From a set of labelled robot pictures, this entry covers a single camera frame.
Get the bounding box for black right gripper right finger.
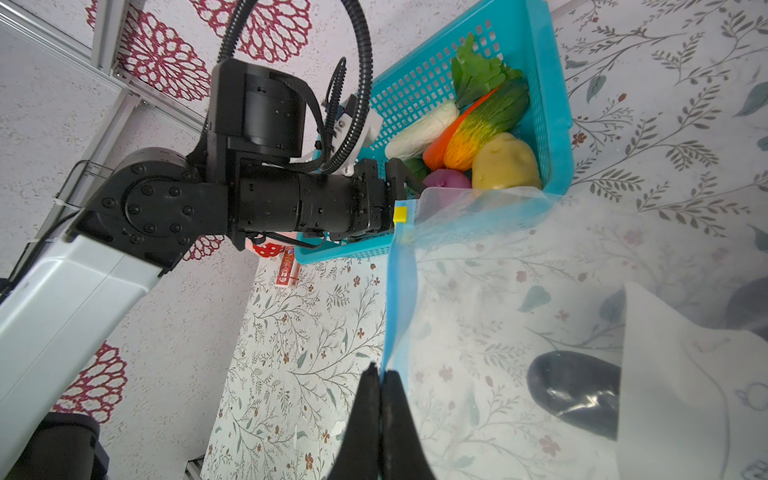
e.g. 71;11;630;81
382;371;435;480

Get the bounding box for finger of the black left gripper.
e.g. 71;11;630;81
386;158;426;195

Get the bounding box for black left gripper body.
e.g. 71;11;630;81
236;159;408;240

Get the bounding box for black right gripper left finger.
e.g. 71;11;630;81
327;363;381;480

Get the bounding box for purple onion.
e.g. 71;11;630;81
423;169;472;189

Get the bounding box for white radish with leaves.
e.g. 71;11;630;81
385;34;523;160

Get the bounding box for clear zip top bag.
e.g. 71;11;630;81
383;188;767;479

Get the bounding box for dark eggplant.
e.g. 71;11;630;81
527;351;621;441

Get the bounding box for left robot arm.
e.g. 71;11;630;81
1;58;424;479

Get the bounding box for white paper insert in bag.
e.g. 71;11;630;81
616;282;767;479

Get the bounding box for orange carrot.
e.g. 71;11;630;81
422;89;497;171

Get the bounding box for red card pack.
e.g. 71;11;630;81
275;247;301;288

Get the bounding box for yellow green potato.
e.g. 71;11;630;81
472;132;543;190

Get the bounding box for green yellow cucumber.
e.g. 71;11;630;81
443;79;530;171

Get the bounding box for teal plastic basket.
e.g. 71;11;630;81
293;0;575;266

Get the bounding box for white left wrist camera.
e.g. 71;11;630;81
311;98;385;178

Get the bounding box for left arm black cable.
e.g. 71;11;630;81
215;0;375;176

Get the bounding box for black wire wall rack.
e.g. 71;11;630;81
23;158;115;265

